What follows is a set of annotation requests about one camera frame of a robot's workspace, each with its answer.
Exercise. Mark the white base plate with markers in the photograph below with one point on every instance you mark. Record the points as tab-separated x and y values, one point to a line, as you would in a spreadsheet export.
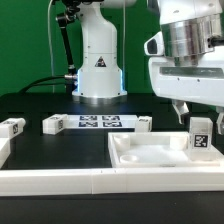
101	121

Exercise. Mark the white square table top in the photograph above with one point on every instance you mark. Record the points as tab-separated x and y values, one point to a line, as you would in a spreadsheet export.
158	149

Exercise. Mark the white U-shaped fence wall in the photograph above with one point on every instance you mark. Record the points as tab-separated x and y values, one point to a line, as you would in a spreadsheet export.
106	180

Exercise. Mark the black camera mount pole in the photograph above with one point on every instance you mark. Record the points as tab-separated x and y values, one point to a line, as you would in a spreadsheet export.
63	19

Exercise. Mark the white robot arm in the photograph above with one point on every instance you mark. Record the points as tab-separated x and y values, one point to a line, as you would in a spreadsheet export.
186	57

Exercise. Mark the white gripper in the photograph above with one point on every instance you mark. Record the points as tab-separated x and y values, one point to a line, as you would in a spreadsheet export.
203	84

